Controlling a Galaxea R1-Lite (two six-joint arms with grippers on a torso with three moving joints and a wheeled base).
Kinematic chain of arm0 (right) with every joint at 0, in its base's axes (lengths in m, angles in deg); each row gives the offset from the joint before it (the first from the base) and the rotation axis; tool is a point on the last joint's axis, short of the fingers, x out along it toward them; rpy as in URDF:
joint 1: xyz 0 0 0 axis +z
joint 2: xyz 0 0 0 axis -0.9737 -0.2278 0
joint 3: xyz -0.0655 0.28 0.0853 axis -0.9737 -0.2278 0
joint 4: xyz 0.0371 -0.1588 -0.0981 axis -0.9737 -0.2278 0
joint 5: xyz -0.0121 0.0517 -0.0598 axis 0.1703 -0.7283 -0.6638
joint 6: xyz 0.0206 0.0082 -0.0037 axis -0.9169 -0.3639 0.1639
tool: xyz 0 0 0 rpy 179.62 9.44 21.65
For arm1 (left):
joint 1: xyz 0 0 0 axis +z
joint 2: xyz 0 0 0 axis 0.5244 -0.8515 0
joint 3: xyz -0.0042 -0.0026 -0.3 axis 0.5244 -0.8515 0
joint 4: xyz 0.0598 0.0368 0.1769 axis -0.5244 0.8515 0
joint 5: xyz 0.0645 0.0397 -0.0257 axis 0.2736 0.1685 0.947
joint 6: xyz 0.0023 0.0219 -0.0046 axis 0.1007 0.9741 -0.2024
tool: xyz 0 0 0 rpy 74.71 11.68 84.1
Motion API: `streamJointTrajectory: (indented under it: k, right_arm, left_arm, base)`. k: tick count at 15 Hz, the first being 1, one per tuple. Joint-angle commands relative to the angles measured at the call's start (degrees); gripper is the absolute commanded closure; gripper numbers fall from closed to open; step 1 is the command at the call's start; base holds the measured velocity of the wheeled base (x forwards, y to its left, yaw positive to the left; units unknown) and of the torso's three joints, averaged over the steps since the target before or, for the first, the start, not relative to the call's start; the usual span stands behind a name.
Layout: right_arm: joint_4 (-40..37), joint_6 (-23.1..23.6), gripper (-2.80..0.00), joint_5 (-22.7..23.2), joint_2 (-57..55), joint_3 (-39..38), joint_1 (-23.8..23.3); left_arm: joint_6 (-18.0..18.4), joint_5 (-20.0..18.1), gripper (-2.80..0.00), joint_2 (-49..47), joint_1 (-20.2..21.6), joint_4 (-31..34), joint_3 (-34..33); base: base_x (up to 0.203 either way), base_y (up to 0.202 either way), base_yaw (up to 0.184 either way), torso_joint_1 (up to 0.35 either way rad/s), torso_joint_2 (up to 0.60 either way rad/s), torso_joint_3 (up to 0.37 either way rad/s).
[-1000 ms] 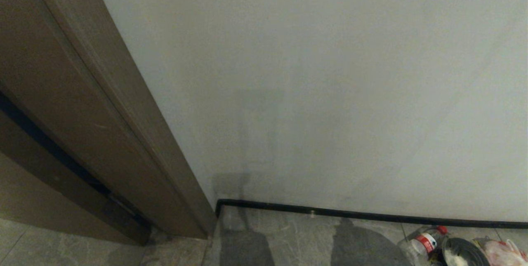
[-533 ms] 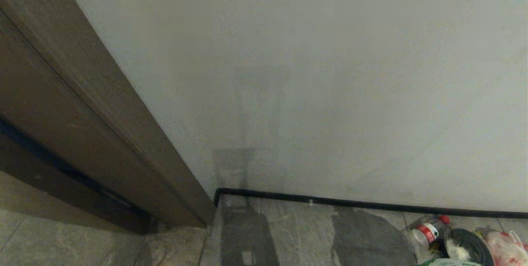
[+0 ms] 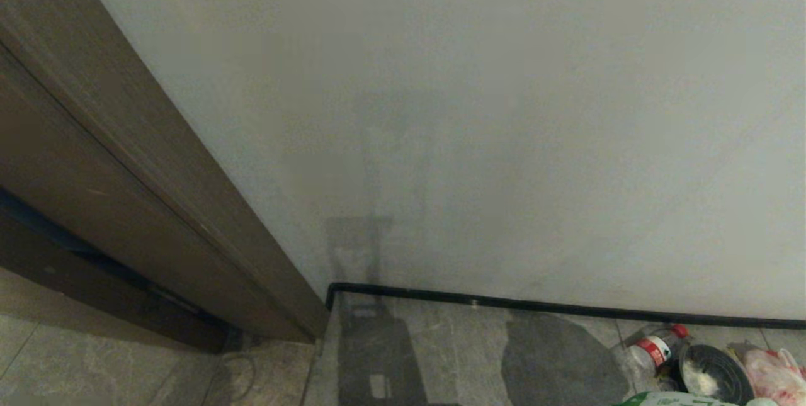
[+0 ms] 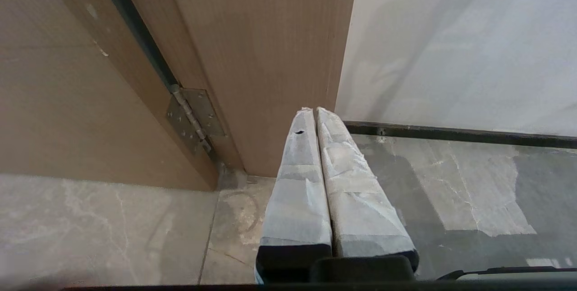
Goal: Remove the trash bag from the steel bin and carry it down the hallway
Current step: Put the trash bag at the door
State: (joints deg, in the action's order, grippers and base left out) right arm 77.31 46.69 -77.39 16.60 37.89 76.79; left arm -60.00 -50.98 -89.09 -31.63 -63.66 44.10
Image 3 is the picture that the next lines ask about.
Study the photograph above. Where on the dark brown wooden door frame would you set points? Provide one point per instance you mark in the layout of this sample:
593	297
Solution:
113	135

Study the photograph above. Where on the clear plastic bottle red cap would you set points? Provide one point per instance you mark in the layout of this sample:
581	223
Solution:
652	348

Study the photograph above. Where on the green white plastic wrapper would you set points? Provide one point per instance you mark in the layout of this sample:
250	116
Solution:
680	400

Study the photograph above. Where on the pink white plastic bag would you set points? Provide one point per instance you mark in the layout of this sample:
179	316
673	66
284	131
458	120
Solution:
771	376

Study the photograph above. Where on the black round food container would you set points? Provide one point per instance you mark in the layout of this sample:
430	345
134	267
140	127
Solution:
715	373

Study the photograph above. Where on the dark brown wooden door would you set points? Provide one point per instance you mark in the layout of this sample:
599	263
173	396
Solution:
75	274

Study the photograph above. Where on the black baseboard strip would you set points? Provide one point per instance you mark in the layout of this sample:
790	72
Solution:
567	308

